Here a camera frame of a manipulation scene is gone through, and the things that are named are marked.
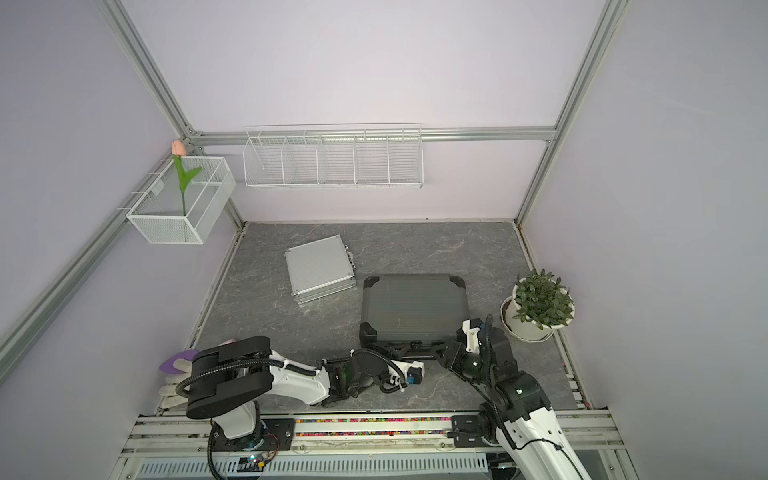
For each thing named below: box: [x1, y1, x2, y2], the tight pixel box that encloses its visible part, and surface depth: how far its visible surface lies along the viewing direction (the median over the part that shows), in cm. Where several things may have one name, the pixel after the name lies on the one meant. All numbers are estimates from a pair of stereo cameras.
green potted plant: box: [512, 268, 574, 330], surface depth 80 cm
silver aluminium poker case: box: [284, 234, 356, 305], surface depth 104 cm
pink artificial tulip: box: [172, 140, 203, 216], surface depth 86 cm
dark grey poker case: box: [360, 274, 470, 344], surface depth 89 cm
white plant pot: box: [500, 279, 575, 343], surface depth 81 cm
